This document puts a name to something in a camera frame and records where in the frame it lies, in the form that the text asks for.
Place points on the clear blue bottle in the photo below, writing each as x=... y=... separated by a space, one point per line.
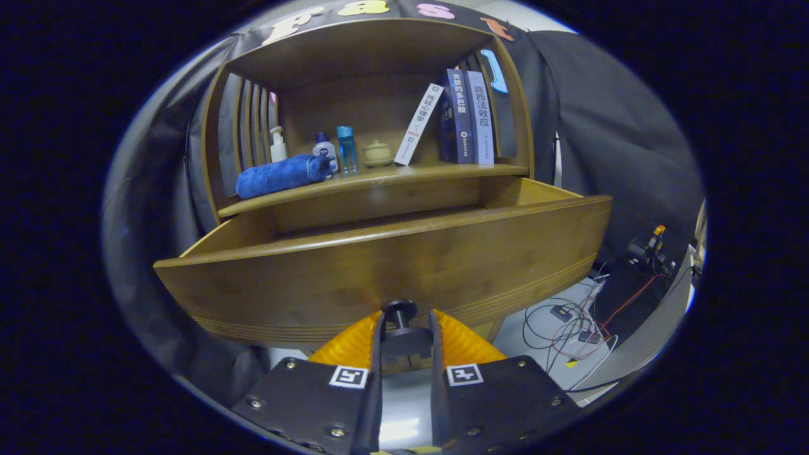
x=347 y=151

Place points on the white pump bottle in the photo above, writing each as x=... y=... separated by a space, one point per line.
x=278 y=150

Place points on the lavender book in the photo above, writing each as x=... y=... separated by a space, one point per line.
x=481 y=120

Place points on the grey flat panel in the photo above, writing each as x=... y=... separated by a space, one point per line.
x=644 y=341

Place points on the blue folded towel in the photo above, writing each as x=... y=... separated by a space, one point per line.
x=278 y=177

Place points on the dark blue book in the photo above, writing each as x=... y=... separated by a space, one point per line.
x=459 y=120

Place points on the white book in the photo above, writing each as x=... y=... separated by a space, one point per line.
x=418 y=125

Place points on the beige lidded teacup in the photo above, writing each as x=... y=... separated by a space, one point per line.
x=378 y=155

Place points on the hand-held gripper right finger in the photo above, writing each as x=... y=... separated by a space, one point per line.
x=437 y=392

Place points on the wooden cabinet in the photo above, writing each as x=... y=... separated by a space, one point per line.
x=354 y=107

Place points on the black power adapter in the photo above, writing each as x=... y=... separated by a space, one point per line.
x=560 y=313

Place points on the wooden countertop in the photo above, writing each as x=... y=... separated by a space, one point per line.
x=392 y=177

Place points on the black and orange device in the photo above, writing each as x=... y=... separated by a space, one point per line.
x=651 y=249

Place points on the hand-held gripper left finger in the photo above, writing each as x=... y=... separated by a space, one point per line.
x=374 y=392

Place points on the white bottle with blue cap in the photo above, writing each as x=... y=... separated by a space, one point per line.
x=325 y=151

